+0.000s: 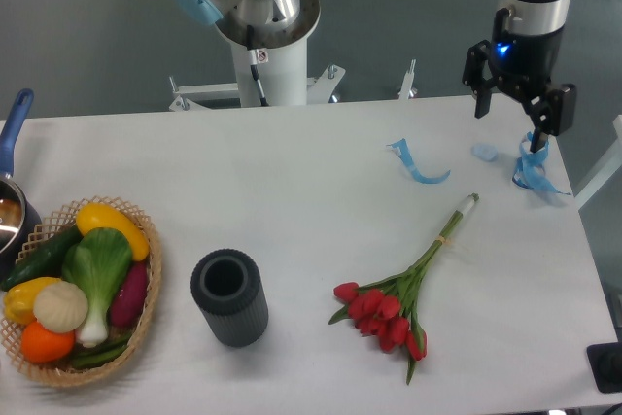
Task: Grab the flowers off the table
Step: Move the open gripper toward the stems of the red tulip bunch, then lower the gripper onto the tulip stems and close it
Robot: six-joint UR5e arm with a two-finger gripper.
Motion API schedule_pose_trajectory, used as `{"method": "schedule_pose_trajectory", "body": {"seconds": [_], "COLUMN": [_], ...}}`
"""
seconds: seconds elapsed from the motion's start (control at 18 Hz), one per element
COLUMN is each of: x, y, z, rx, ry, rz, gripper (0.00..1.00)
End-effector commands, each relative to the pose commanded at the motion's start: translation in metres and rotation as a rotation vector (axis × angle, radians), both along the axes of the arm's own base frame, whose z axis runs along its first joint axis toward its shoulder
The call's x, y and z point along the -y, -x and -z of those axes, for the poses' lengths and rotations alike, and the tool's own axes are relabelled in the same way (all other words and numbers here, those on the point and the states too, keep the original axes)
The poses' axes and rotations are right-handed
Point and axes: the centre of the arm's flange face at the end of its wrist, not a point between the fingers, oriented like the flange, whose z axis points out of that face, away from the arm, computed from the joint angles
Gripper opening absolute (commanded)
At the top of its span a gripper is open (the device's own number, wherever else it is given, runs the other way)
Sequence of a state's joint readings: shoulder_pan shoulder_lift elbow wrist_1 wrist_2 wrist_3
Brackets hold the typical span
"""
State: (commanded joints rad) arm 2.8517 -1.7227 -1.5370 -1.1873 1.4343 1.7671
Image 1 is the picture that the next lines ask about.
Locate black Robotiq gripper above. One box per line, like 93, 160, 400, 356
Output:
462, 7, 577, 153

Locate red tulip bouquet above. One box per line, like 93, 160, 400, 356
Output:
328, 193, 480, 383

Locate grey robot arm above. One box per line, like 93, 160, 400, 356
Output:
462, 0, 577, 153

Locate small light blue cap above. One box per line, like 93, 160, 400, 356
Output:
470, 143, 499, 162

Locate crumpled blue ribbon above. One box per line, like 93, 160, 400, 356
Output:
512, 132, 570, 195

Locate blue ribbon strip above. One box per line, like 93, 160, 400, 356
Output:
388, 138, 451, 185

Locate black device at table edge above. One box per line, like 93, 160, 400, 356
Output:
586, 342, 621, 394

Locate dark grey ribbed vase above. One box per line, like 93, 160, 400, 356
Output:
190, 249, 269, 348

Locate purple sweet potato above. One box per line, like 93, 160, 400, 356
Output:
109, 261, 148, 328

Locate yellow squash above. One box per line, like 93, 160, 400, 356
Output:
75, 202, 151, 262

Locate green bok choy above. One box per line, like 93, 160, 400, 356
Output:
61, 227, 132, 349

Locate green bean pods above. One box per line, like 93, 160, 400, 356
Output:
69, 332, 131, 370

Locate woven bamboo basket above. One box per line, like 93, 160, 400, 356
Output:
1, 196, 162, 388

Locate dark green cucumber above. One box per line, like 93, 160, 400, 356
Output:
1, 225, 83, 292

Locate cream white garlic bulb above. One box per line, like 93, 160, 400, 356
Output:
33, 281, 88, 333

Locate yellow bell pepper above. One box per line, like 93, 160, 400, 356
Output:
3, 277, 61, 326

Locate orange fruit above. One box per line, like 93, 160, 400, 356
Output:
20, 321, 75, 363

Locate white frame at right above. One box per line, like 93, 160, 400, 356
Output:
574, 115, 621, 210

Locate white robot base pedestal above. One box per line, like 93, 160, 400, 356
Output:
175, 0, 345, 108

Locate black cable on pedestal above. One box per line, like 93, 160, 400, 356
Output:
244, 24, 270, 108

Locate blue handled saucepan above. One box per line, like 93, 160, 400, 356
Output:
1, 88, 41, 280

